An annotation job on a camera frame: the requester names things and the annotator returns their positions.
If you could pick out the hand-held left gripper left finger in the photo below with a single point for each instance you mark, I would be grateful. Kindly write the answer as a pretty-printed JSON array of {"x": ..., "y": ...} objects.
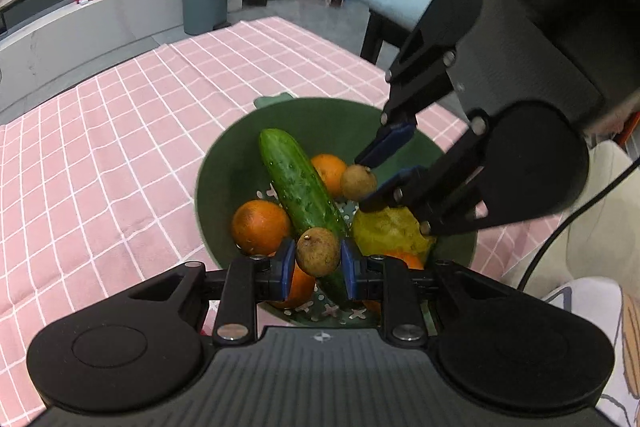
[{"x": 286, "y": 268}]

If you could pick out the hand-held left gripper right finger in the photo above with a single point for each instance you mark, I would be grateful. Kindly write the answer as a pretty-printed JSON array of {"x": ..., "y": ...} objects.
[{"x": 348, "y": 273}]

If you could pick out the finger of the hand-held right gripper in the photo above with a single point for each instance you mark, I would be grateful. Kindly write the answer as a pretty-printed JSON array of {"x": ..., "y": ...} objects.
[
  {"x": 392, "y": 139},
  {"x": 395, "y": 187}
]

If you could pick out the orange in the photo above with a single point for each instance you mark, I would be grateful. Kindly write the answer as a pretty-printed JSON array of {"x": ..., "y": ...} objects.
[
  {"x": 405, "y": 260},
  {"x": 260, "y": 227},
  {"x": 330, "y": 172},
  {"x": 301, "y": 287}
]

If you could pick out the brown longan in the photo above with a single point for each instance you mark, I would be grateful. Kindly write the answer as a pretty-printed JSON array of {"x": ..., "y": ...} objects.
[
  {"x": 358, "y": 183},
  {"x": 317, "y": 252}
]

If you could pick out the green cucumber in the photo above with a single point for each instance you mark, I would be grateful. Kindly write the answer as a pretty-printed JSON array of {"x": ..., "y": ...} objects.
[{"x": 295, "y": 187}]

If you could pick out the green colander bowl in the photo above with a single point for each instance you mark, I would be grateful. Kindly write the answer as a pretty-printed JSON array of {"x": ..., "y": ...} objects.
[{"x": 235, "y": 147}]

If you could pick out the beige cushion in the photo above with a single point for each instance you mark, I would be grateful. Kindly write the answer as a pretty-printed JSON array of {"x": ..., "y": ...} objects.
[{"x": 595, "y": 227}]

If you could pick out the pink checked tablecloth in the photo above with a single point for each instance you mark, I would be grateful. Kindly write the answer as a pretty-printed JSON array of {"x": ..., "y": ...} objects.
[{"x": 100, "y": 157}]

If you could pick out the white printed cloth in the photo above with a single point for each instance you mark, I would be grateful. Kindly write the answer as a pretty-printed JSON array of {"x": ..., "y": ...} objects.
[{"x": 590, "y": 337}]

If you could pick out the white marble media console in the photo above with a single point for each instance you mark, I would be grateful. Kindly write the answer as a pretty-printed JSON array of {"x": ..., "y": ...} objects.
[{"x": 100, "y": 37}]

